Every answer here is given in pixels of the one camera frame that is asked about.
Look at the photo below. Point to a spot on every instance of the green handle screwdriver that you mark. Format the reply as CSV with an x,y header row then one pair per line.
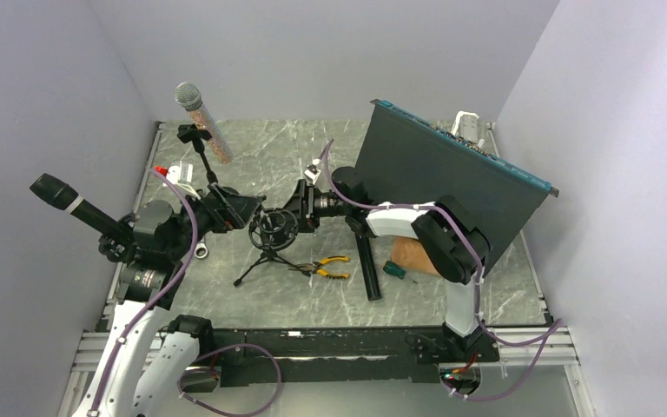
x,y
393,269

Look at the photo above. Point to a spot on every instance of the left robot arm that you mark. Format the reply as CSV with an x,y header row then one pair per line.
x,y
146,352

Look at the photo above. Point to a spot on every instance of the black foam-head microphone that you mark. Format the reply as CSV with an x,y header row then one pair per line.
x,y
60,195

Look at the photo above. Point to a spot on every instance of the dark teal-edged board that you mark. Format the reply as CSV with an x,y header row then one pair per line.
x,y
407,159

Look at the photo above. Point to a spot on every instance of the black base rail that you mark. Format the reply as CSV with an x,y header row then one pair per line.
x,y
416,354

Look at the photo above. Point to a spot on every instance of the yellow black pliers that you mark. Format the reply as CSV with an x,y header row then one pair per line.
x,y
318,268

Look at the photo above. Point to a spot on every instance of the black round-base clip stand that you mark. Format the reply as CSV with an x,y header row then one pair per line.
x,y
200,139

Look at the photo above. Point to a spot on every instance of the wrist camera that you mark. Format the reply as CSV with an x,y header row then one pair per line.
x,y
312,172
180,174

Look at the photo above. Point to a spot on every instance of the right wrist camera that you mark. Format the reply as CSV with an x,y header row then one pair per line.
x,y
312,172

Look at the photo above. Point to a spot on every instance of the white bracket behind board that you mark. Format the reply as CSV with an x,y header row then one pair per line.
x,y
466,126

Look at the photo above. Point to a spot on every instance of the brown wooden block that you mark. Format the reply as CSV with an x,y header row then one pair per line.
x,y
409,254

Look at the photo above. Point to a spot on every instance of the black tripod shock mount stand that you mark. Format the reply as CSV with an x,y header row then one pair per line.
x,y
271,230

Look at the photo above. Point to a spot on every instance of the black round-base shock mount stand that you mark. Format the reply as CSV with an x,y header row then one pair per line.
x,y
118,245

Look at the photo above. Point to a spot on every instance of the glitter microphone silver grille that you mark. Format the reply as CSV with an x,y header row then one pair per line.
x,y
188,96

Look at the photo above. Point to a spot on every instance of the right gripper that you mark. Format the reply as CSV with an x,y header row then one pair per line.
x,y
301,206

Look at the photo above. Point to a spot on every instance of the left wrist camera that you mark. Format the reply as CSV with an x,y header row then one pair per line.
x,y
180,174

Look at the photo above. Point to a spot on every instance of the silver ratchet wrench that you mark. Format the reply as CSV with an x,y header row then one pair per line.
x,y
201,251

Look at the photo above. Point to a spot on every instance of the black microphone silver grille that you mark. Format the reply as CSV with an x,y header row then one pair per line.
x,y
370,277

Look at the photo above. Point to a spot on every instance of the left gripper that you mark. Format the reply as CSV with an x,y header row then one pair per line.
x,y
227,212

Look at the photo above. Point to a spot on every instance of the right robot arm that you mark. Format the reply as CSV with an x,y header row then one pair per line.
x,y
452,241

